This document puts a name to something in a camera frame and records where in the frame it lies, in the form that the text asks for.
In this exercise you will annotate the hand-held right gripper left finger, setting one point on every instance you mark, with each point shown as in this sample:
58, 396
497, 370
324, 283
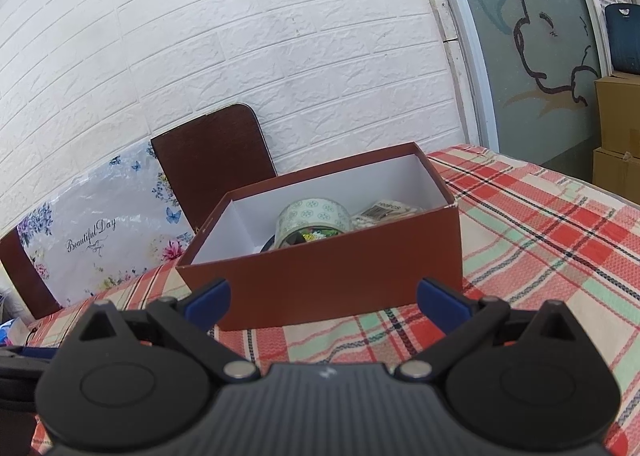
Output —
210, 298

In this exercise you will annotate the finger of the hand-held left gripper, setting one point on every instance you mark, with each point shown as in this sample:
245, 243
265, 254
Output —
35, 352

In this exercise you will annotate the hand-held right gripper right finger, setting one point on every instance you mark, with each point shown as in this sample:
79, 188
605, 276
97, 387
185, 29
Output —
440, 301

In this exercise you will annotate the plastic packet with green header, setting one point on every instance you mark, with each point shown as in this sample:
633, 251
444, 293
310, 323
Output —
382, 213

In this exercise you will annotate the brown cardboard box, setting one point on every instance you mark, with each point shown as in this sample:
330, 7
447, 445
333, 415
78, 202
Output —
325, 276

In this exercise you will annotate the clear tape roll green print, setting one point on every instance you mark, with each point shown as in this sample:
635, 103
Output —
312, 223

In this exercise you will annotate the blue floral packet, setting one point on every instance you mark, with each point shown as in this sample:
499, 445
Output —
9, 331

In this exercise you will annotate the plaid blanket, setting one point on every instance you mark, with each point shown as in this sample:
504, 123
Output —
540, 256

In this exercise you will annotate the white floral plastic bag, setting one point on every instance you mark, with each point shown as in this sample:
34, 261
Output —
105, 236

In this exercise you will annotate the plain cardboard box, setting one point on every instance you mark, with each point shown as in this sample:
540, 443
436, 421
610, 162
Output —
617, 175
619, 110

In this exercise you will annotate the frosted glass door with cartoon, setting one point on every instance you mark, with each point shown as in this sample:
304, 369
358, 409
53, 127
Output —
530, 50

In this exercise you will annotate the dark blue bag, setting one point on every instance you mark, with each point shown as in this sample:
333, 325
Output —
622, 38

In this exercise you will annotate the white door frame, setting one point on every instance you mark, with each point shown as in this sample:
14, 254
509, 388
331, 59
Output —
465, 45

